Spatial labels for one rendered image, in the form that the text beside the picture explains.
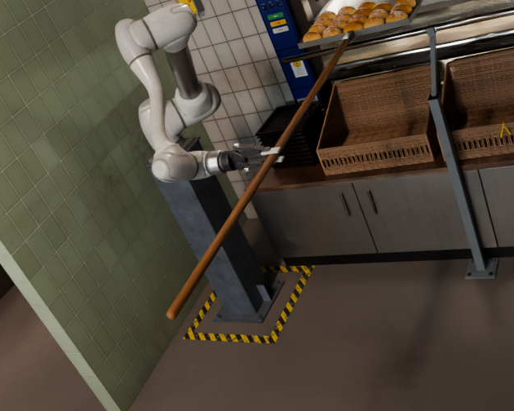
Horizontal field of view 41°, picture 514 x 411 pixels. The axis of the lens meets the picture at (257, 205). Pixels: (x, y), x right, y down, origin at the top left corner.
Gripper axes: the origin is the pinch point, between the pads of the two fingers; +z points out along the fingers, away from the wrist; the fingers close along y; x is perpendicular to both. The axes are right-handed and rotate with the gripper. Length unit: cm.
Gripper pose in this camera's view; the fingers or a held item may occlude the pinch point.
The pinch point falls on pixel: (272, 155)
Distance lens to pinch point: 245.0
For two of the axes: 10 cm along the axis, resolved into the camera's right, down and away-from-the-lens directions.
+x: -3.6, 6.0, -7.1
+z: 8.6, -0.8, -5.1
